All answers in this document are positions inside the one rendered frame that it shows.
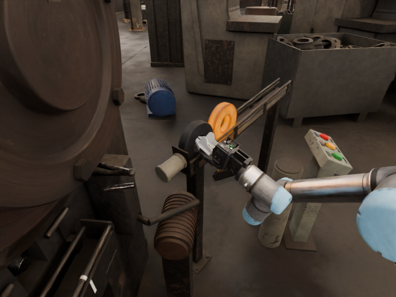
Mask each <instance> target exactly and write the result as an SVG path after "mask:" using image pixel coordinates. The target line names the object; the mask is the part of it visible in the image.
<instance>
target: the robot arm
mask: <svg viewBox="0 0 396 297"><path fill-rule="evenodd" d="M230 139H231V140H232V141H234V139H232V138H231V137H229V136H228V138H227V140H226V141H223V142H219V143H218V142H216V140H215V135H214V134H213V133H212V132H209V133H208V135H207V136H203V137H201V136H198V138H197V139H196V141H195V142H196V146H197V148H198V149H199V152H200V154H201V155H202V157H203V159H204V160H205V161H206V162H208V163H209V164H211V166H215V167H216V168H217V169H218V170H217V171H215V173H214V174H213V175H212V176H213V178H214V180H215V181H218V180H222V179H225V178H228V177H232V176H235V175H236V176H235V180H236V181H238V182H239V184H241V185H242V186H243V187H244V188H245V189H246V190H248V191H249V192H250V193H251V194H252V195H253V196H252V197H251V198H250V200H249V201H248V202H247V203H246V204H245V207H244V209H243V212H242V215H243V218H244V219H245V220H246V221H247V222H248V223H249V224H251V225H259V224H260V223H262V222H263V221H264V220H265V218H267V217H268V216H269V215H270V214H271V213H273V212H274V213H275V214H276V215H279V214H281V213H282V212H283V211H284V209H285V208H286V207H287V206H288V204H289V203H362V204H361V206H360V207H359V209H358V212H357V227H358V230H359V233H360V235H361V236H362V238H363V239H364V241H365V242H366V243H367V245H368V246H369V247H370V248H371V249H372V250H374V251H375V252H379V253H382V257H384V258H386V259H388V260H390V261H393V262H394V264H395V265H396V166H389V167H379V168H374V169H372V170H371V171H370V172H369V173H362V174H350V175H344V176H332V177H321V178H314V179H303V180H292V179H289V178H287V177H285V178H282V179H280V180H277V181H274V180H273V179H271V178H270V177H269V176H268V175H266V174H265V173H264V172H263V171H261V170H260V169H259V168H257V167H256V166H255V165H252V164H251V162H252V161H253V159H252V158H251V157H249V156H248V155H247V154H246V153H244V152H243V151H242V150H241V149H240V147H241V145H240V144H239V143H237V142H236V141H234V142H235V143H236V144H237V145H236V147H235V146H234V145H232V144H231V143H230V142H231V141H230Z"/></svg>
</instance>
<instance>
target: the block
mask: <svg viewBox="0 0 396 297"><path fill-rule="evenodd" d="M100 162H101V163H106V164H110V165H114V166H118V167H123V168H127V169H132V168H133V166H132V162H131V158H130V156H126V155H115V154H104V156H103V157H102V159H101V161H100ZM94 171H109V170H107V169H102V168H99V167H96V168H95V170H94ZM124 183H135V188H132V189H123V190H114V191H109V192H104V186H110V185H116V184H124ZM86 184H87V187H88V191H89V192H90V196H91V199H92V201H93V204H94V207H95V211H96V212H97V216H98V219H99V220H107V221H112V223H113V224H114V230H115V233H116V234H117V235H129V236H133V235H135V234H136V231H137V229H138V226H139V224H140V222H138V221H137V215H142V214H141V208H140V202H139V198H138V193H137V187H136V181H135V178H134V176H133V177H130V176H94V177H90V178H89V179H88V180H87V181H86Z"/></svg>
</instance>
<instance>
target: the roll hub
mask: <svg viewBox="0 0 396 297"><path fill-rule="evenodd" d="M121 83H122V62H121V45H120V36H119V31H118V23H117V17H116V12H115V8H114V3H106V2H105V1H104V0H0V209H3V210H21V209H31V208H35V207H40V206H43V205H46V204H50V203H52V202H55V201H57V200H59V199H61V198H63V197H64V196H66V195H68V194H70V193H71V192H73V191H74V190H75V189H76V188H77V187H79V186H80V185H81V184H82V183H83V182H80V181H78V180H76V179H75V178H74V165H75V164H76V163H77V162H78V160H79V159H80V158H84V159H87V160H89V161H90V162H91V163H92V172H93V171H94V170H95V168H96V167H97V166H98V164H99V163H100V161H101V159H102V157H103V156H104V154H105V152H106V150H107V148H108V145H109V143H110V141H111V138H112V135H113V132H114V129H115V126H116V122H117V117H118V111H119V107H120V106H119V105H115V103H114V101H113V89H115V88H116V87H121Z"/></svg>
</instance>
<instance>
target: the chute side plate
mask: <svg viewBox="0 0 396 297"><path fill-rule="evenodd" d="M116 250H117V252H118V255H119V254H120V252H121V250H120V246H119V244H118V240H117V237H116V233H115V230H114V229H112V230H111V232H110V234H109V235H108V238H107V241H106V243H105V245H104V246H103V248H102V251H101V253H100V255H99V257H98V259H97V261H96V263H95V265H94V267H93V269H92V271H91V273H90V276H89V278H88V280H87V282H86V284H85V286H84V289H83V290H82V292H81V295H80V297H103V295H104V292H105V289H106V287H107V284H108V279H107V276H106V272H107V269H108V267H109V265H110V263H111V260H112V258H113V256H114V253H115V251H116ZM91 280H92V282H93V284H94V286H95V288H96V292H94V290H93V288H92V286H91V284H90V281H91Z"/></svg>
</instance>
